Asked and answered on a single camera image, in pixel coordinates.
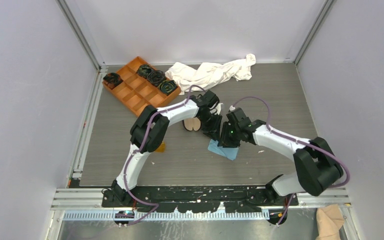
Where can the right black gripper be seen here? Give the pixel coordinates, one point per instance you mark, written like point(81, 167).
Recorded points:
point(224, 140)

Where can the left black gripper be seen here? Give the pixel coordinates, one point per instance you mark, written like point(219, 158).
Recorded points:
point(213, 131)

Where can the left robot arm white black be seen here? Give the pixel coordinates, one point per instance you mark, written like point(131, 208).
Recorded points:
point(149, 130)

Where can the orange sunglasses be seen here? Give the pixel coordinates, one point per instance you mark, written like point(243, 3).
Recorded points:
point(161, 148)

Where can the black coiled item right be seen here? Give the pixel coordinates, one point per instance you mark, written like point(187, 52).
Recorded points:
point(167, 87)

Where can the blue cleaning cloth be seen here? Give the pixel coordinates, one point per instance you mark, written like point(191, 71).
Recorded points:
point(227, 152)

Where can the white slotted cable duct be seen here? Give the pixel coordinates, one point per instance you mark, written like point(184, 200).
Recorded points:
point(129, 215)

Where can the black coiled item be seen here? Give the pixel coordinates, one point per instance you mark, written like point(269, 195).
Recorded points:
point(144, 70)
point(167, 87)
point(112, 80)
point(156, 77)

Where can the black coiled item far left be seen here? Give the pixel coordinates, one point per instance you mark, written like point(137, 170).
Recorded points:
point(112, 80)

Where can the white crumpled cloth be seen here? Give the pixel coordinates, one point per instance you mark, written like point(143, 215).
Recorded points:
point(210, 74)

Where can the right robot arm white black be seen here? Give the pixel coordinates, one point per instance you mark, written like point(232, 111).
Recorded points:
point(315, 167)

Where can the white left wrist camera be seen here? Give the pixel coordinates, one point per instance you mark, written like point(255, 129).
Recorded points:
point(218, 108)

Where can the aluminium frame rail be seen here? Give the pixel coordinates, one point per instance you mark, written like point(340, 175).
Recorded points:
point(73, 197)

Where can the black glasses case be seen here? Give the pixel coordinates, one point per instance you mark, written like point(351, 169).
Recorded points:
point(192, 124)

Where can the black coiled item middle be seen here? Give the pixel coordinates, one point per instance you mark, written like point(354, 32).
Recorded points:
point(156, 77)

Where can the black coiled item top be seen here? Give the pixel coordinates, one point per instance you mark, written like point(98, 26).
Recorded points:
point(144, 70)

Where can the orange compartment tray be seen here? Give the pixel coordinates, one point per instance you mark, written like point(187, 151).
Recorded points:
point(136, 92)

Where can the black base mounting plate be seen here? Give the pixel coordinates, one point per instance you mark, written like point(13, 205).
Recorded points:
point(197, 199)

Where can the beige cloth bottom right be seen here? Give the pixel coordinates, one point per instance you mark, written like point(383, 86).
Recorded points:
point(329, 222)

